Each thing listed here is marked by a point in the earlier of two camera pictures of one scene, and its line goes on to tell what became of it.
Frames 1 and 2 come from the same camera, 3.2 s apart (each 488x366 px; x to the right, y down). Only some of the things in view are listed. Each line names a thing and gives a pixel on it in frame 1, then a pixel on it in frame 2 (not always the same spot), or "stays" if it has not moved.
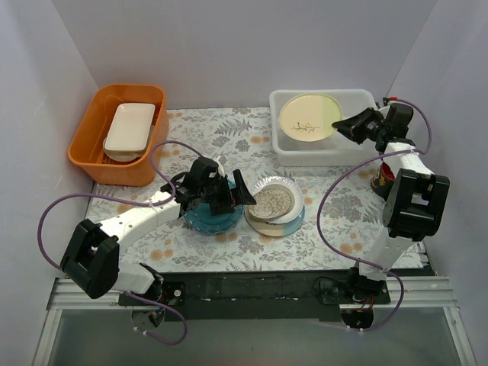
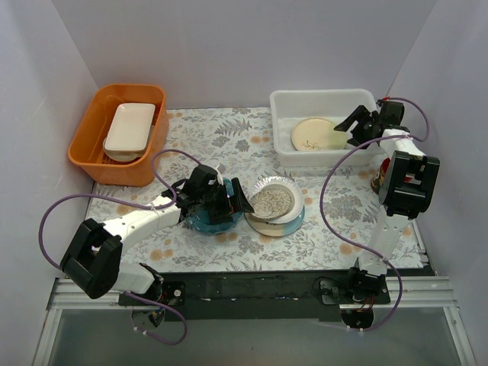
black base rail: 253,296 stays
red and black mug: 383,180 stays
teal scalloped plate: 200,217 stays
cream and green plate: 309,117 -> 316,133
